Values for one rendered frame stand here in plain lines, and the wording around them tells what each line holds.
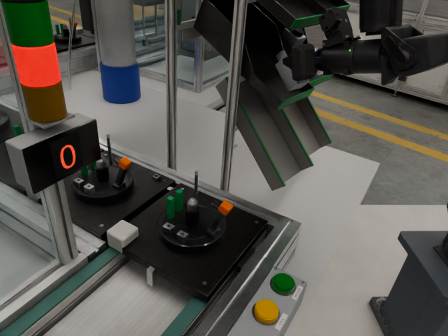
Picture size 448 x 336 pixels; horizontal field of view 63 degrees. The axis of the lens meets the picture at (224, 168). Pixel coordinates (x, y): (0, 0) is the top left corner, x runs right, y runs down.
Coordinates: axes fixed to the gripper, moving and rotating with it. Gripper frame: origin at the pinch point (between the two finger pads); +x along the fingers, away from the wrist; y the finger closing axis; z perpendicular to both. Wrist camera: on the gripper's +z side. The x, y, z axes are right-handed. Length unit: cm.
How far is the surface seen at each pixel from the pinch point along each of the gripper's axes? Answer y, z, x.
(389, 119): -304, -81, 121
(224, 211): 23.9, -24.6, 0.8
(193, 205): 25.5, -25.0, 8.0
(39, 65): 48.7, 3.6, 3.9
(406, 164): -232, -100, 72
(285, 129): -8.3, -17.4, 12.1
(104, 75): -2, -3, 99
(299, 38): -13.9, 4.2, 11.4
